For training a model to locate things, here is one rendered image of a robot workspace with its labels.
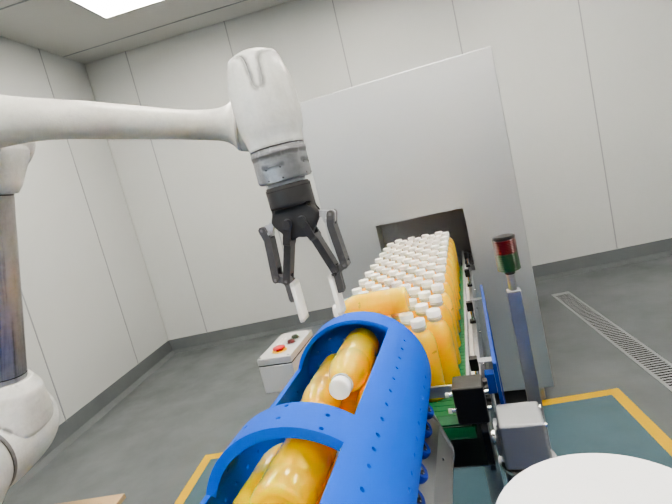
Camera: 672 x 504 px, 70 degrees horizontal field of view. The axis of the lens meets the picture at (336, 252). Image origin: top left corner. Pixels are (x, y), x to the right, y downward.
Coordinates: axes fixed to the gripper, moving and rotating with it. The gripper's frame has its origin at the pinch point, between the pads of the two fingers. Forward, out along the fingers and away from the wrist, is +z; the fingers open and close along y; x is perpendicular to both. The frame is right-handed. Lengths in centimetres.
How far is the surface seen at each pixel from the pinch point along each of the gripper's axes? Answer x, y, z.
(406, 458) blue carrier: -15.2, 11.8, 20.8
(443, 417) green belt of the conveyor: 35, 10, 44
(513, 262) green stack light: 63, 35, 16
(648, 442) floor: 155, 82, 136
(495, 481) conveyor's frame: 63, 17, 83
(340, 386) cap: -0.4, -0.3, 15.9
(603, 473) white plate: -8.3, 37.1, 30.3
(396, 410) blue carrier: -8.4, 10.4, 17.2
